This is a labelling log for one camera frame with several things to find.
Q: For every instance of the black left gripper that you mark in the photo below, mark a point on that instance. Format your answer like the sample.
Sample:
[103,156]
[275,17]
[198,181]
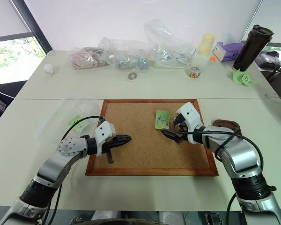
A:
[109,145]

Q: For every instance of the white rounded robot part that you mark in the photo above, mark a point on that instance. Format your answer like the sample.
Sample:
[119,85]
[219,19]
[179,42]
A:
[172,216]
[106,215]

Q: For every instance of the purple tissue box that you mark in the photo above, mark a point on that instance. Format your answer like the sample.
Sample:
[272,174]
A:
[227,51]

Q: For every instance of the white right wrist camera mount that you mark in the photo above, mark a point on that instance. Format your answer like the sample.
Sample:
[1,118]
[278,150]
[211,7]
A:
[189,114]

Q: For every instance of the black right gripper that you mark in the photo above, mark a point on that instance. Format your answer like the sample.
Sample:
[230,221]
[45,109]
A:
[179,122]

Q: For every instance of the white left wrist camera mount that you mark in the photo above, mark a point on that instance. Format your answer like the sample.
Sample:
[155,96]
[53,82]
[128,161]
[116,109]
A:
[103,132]

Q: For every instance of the empty clear plastic bag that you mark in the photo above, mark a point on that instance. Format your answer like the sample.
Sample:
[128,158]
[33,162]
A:
[58,117]

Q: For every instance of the black metal bracket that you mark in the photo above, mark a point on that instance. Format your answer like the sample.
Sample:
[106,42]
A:
[212,218]

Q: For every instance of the black bag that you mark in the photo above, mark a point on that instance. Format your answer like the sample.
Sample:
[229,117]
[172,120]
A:
[271,61]

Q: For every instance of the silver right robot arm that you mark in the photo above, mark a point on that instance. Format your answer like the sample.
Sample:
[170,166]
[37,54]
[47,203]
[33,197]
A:
[238,154]

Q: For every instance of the wood-framed cork board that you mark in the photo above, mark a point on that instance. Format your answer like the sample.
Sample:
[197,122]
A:
[145,150]

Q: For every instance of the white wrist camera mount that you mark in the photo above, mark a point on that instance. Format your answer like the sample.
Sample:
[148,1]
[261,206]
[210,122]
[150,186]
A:
[189,114]
[103,132]

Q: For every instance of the bag with pink cloth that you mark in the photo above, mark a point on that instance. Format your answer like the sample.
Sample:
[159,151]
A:
[84,57]

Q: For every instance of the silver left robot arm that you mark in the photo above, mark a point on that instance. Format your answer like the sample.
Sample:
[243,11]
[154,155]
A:
[61,161]

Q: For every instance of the green note with drawing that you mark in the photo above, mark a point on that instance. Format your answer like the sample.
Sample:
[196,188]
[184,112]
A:
[161,117]

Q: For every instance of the plain green sticky note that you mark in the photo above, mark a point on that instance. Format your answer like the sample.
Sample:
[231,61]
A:
[77,122]

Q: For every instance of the bag with grey rolls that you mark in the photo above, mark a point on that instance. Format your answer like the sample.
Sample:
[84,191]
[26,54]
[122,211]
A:
[124,55]

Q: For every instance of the dark brown tumbler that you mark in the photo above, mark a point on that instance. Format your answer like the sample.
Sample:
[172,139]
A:
[250,49]

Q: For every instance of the round green paper note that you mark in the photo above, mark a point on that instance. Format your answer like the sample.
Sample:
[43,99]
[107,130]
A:
[237,77]
[249,80]

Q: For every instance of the stacked pale yellow cups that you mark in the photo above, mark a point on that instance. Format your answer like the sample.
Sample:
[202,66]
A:
[206,45]

